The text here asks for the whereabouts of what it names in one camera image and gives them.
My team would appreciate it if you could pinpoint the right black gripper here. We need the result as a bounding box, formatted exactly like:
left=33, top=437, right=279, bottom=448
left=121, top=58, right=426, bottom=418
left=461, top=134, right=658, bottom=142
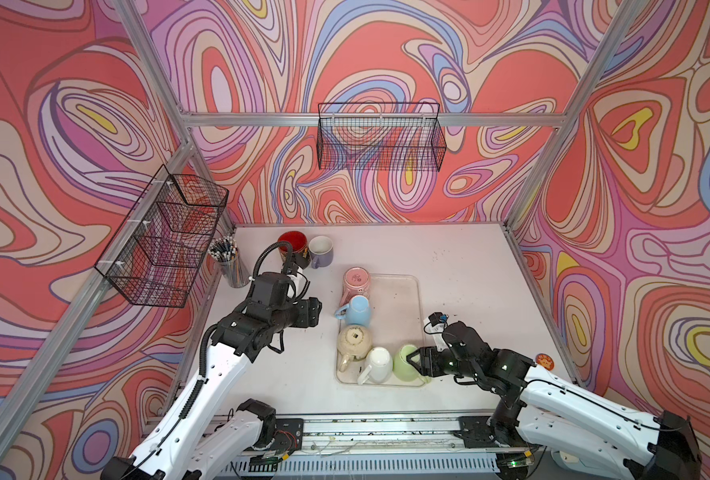
left=406, top=346, right=479, bottom=379

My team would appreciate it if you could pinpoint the light green mug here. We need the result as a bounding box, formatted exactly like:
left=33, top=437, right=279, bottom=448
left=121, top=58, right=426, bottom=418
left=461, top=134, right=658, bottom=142
left=393, top=344, right=431, bottom=384

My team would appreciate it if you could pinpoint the beige serving tray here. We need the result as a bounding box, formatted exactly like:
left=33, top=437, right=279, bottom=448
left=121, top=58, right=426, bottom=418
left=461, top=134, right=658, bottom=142
left=335, top=275, right=429, bottom=388

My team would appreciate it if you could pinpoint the black mug red inside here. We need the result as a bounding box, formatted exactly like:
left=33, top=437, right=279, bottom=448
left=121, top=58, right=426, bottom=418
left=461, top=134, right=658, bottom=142
left=277, top=230, right=310, bottom=269

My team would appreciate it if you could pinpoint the purple mug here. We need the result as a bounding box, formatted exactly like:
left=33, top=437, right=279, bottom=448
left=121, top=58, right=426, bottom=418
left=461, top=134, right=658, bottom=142
left=308, top=235, right=334, bottom=269

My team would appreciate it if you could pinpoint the light blue mug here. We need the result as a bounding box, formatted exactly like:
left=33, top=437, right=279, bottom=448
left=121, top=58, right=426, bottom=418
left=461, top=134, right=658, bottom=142
left=334, top=295, right=372, bottom=327

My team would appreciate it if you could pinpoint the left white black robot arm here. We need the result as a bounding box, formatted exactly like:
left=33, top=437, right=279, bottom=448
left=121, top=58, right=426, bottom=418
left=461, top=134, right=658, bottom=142
left=100, top=270, right=321, bottom=479

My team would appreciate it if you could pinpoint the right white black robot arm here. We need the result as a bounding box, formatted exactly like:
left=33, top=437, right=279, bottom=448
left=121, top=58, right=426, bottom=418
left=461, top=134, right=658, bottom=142
left=406, top=312, right=702, bottom=479

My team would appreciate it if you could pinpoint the white mug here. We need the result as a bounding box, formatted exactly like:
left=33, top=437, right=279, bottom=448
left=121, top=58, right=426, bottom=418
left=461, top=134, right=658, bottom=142
left=357, top=347, right=393, bottom=385

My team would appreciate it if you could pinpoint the pink mug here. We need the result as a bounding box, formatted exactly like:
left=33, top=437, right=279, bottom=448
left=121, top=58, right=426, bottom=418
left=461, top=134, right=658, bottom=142
left=340, top=267, right=371, bottom=306

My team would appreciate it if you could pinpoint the beige teapot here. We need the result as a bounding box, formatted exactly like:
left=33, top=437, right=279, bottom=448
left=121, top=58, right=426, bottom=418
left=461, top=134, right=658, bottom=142
left=337, top=325, right=373, bottom=372

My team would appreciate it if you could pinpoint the metal cup of pens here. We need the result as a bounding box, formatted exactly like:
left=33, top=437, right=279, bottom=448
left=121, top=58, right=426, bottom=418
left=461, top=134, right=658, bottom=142
left=208, top=235, right=249, bottom=288

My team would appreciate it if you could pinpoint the red round sticker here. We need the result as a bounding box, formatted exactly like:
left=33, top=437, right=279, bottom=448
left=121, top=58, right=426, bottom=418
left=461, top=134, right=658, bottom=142
left=535, top=353, right=555, bottom=371

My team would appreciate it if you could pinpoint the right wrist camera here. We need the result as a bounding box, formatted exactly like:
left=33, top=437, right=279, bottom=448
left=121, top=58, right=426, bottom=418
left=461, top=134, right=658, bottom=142
left=423, top=312, right=448, bottom=335

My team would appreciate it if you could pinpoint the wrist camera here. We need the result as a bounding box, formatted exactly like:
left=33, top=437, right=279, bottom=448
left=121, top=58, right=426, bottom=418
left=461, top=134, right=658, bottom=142
left=423, top=312, right=448, bottom=335
left=282, top=252, right=310, bottom=279

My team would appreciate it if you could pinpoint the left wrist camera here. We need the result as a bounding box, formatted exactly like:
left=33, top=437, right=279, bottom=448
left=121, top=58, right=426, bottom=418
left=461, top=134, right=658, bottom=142
left=282, top=252, right=310, bottom=279

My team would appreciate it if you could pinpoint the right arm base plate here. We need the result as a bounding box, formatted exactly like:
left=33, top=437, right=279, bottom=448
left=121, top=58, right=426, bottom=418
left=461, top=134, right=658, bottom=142
left=453, top=415, right=541, bottom=448

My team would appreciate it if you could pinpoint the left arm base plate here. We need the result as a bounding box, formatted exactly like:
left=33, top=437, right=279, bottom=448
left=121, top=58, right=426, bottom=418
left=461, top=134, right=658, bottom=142
left=220, top=417, right=305, bottom=453

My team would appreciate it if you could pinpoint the left black wire basket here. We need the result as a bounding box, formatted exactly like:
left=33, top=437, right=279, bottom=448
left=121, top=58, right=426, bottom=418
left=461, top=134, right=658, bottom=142
left=94, top=166, right=229, bottom=308

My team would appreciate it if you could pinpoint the black wire basket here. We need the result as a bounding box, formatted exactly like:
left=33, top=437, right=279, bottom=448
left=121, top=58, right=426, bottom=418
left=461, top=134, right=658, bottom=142
left=316, top=100, right=447, bottom=172
left=94, top=166, right=229, bottom=308

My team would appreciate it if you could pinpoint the back black wire basket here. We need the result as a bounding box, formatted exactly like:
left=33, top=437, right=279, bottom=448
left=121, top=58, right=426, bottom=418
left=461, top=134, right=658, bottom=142
left=316, top=100, right=447, bottom=172

